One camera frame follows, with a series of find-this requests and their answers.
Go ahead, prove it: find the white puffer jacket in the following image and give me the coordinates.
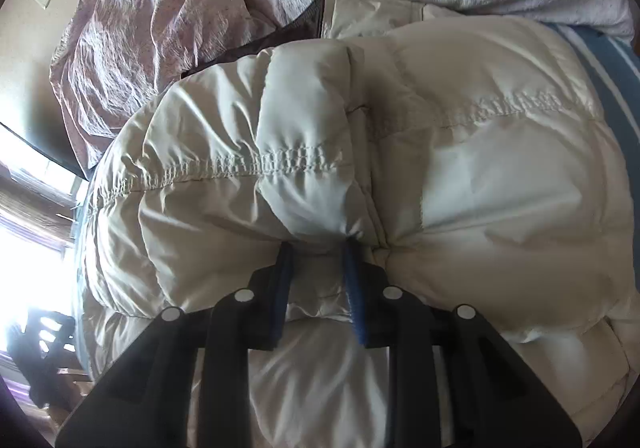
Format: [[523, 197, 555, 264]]
[[79, 0, 640, 448]]

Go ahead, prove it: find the dark chair by window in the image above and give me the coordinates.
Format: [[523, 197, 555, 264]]
[[8, 309, 84, 412]]

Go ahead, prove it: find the pink crinkled pillow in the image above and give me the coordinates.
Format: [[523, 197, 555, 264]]
[[49, 0, 273, 172]]

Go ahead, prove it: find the blue white striped bedsheet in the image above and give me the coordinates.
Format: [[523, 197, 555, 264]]
[[69, 22, 640, 379]]

